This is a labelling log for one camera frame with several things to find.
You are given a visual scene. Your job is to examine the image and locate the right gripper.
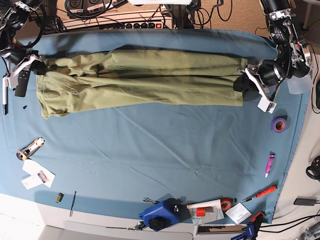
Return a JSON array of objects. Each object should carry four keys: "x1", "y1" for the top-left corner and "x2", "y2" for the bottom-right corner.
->
[{"x1": 0, "y1": 48, "x2": 47, "y2": 88}]

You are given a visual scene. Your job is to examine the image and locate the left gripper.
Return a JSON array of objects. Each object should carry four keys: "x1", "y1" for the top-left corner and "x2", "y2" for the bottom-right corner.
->
[{"x1": 233, "y1": 63, "x2": 284, "y2": 114}]

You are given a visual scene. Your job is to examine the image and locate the olive green t-shirt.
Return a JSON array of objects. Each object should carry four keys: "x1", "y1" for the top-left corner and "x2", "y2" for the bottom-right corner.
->
[{"x1": 36, "y1": 49, "x2": 248, "y2": 119}]

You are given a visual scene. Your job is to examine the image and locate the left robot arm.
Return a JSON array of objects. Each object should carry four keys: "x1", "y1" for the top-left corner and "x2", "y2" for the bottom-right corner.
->
[{"x1": 233, "y1": 0, "x2": 312, "y2": 114}]

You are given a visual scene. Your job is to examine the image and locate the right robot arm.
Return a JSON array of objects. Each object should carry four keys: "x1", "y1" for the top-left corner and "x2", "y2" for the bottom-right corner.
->
[{"x1": 0, "y1": 0, "x2": 47, "y2": 97}]

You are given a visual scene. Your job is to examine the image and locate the black remote control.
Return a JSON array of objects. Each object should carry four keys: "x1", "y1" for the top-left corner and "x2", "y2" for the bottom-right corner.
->
[{"x1": 14, "y1": 70, "x2": 31, "y2": 98}]

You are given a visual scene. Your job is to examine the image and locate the white marker pen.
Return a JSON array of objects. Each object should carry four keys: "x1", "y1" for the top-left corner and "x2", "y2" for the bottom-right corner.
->
[{"x1": 2, "y1": 78, "x2": 8, "y2": 115}]

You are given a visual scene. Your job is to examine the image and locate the purple tape roll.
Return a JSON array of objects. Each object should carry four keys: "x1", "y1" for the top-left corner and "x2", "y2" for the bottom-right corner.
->
[{"x1": 270, "y1": 115, "x2": 288, "y2": 134}]

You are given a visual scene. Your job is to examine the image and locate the translucent plastic cup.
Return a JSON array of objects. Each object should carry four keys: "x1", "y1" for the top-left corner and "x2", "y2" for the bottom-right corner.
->
[{"x1": 287, "y1": 73, "x2": 313, "y2": 95}]

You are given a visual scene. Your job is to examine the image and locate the pink glue tube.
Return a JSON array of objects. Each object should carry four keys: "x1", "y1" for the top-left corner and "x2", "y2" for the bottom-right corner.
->
[{"x1": 265, "y1": 151, "x2": 276, "y2": 178}]

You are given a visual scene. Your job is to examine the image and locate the orange grey utility knife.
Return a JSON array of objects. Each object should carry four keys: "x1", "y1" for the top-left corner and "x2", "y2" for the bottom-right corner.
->
[{"x1": 16, "y1": 137, "x2": 45, "y2": 161}]

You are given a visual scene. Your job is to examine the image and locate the white paper card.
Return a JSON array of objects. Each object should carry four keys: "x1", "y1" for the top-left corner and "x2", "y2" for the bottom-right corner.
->
[{"x1": 22, "y1": 159, "x2": 56, "y2": 188}]

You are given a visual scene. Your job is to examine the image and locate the orange tape roll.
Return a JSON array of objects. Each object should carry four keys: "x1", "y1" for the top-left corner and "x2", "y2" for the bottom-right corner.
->
[{"x1": 220, "y1": 198, "x2": 234, "y2": 212}]

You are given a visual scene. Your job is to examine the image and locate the blue table cloth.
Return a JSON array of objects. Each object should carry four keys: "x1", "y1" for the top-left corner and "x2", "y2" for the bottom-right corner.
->
[{"x1": 0, "y1": 27, "x2": 313, "y2": 225}]

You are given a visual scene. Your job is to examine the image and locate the white rolled paper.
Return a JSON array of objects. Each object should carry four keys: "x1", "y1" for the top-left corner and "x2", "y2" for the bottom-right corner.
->
[{"x1": 186, "y1": 199, "x2": 221, "y2": 209}]

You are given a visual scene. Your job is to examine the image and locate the black power adapter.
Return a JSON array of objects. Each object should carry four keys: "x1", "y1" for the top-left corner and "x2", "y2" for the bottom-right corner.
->
[{"x1": 293, "y1": 197, "x2": 318, "y2": 206}]

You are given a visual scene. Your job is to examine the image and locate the white square booklet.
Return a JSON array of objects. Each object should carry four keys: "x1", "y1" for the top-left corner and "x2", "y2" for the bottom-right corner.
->
[{"x1": 225, "y1": 202, "x2": 252, "y2": 225}]

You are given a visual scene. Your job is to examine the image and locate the small green battery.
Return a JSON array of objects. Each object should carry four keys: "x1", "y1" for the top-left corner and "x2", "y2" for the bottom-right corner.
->
[{"x1": 55, "y1": 192, "x2": 64, "y2": 203}]

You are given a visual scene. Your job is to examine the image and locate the small orange block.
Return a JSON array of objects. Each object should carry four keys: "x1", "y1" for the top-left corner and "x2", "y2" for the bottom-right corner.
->
[{"x1": 196, "y1": 207, "x2": 206, "y2": 218}]

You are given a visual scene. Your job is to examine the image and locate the blue orange clamp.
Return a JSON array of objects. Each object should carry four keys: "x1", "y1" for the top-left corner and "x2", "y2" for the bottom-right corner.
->
[{"x1": 231, "y1": 211, "x2": 265, "y2": 240}]

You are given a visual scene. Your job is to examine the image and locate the blue plastic device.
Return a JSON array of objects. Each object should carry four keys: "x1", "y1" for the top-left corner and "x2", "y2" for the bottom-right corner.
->
[{"x1": 139, "y1": 197, "x2": 184, "y2": 232}]

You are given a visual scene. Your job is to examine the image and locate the black tweezers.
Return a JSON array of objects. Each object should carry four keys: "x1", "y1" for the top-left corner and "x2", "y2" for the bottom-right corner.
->
[{"x1": 69, "y1": 191, "x2": 77, "y2": 218}]

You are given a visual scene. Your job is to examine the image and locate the orange handled screwdriver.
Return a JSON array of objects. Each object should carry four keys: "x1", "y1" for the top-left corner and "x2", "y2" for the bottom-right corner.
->
[{"x1": 242, "y1": 185, "x2": 278, "y2": 203}]

